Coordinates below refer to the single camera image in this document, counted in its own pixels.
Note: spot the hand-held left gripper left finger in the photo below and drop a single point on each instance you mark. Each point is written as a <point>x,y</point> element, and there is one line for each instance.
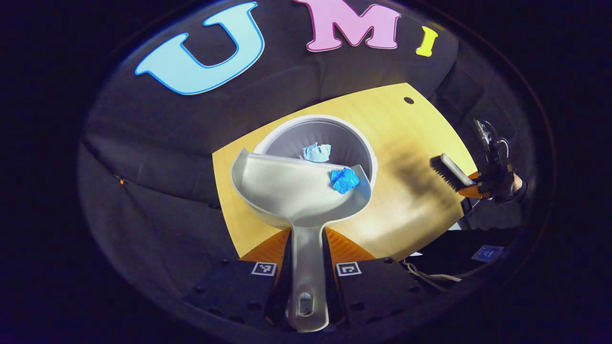
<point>229,291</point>

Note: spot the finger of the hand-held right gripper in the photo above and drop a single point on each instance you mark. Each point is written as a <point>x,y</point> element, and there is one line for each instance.
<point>475,176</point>
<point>478,192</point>

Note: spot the dark blue paper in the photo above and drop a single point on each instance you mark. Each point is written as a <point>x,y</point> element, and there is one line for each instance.
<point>344,180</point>

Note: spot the grey garbage bin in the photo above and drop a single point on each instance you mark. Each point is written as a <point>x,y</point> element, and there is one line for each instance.
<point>334,134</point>

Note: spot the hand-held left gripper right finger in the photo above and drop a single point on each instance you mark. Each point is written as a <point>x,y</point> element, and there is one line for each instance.
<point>377,291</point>

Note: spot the light blue paper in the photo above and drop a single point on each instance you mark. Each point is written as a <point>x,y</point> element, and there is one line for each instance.
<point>316,153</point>

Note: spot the small grey dustpan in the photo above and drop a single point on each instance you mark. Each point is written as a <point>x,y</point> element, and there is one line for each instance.
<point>291,191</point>

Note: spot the small grey broom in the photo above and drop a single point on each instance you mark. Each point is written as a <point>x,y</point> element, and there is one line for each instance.
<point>452,172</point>

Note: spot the person's black garment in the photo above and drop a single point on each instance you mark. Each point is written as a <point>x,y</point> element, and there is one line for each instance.
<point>449,253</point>

